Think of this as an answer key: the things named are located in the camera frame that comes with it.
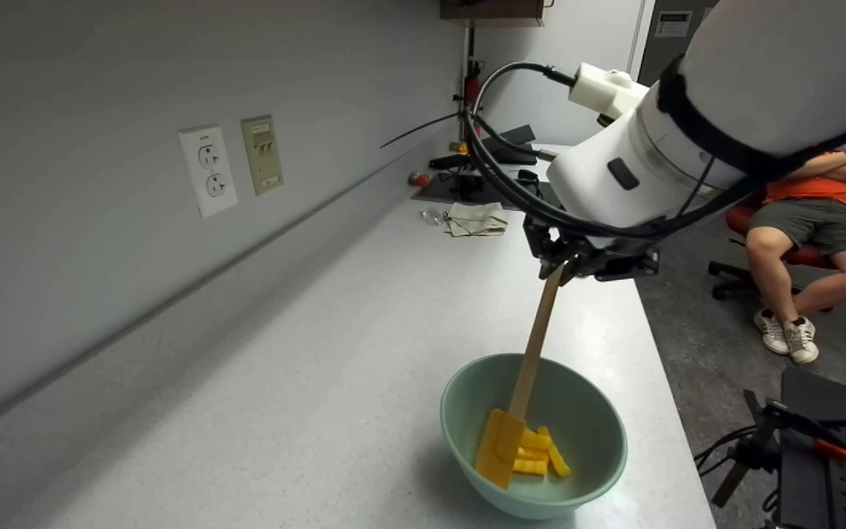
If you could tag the mint green bowl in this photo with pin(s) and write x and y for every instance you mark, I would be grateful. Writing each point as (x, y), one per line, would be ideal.
(589, 413)

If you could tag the black flat object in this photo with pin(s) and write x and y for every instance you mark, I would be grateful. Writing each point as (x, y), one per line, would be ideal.
(512, 147)

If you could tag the wooden spatula yellow head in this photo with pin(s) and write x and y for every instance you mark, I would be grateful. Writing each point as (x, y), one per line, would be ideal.
(532, 343)

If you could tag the beige crumpled cloth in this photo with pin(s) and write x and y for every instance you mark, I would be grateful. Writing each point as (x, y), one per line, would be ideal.
(471, 221)

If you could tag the black glass cooktop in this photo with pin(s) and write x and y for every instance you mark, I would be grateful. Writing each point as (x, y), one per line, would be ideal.
(471, 190)

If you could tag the red fire extinguisher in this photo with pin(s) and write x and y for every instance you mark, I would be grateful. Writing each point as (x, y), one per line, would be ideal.
(477, 78)

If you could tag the person in orange shirt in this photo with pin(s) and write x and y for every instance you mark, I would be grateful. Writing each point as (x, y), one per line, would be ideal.
(815, 224)

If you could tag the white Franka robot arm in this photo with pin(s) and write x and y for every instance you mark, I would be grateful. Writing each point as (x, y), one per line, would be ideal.
(764, 69)

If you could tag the red office chair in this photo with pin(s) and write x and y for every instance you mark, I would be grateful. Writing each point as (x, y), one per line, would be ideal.
(736, 221)

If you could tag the beige wall switch plate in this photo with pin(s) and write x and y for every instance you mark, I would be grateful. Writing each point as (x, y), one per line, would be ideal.
(263, 155)

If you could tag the yellow potato fry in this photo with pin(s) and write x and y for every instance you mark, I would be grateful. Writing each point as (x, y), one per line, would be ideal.
(534, 451)
(534, 437)
(530, 468)
(558, 459)

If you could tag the white wall power outlet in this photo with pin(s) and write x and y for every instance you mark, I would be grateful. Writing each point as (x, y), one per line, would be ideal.
(210, 171)

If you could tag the black perforated cart top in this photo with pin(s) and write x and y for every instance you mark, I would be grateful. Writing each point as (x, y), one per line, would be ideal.
(844, 490)

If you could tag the small red object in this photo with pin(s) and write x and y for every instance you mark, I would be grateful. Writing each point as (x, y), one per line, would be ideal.
(420, 179)

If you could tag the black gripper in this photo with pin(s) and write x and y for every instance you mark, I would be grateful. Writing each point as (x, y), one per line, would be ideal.
(601, 251)

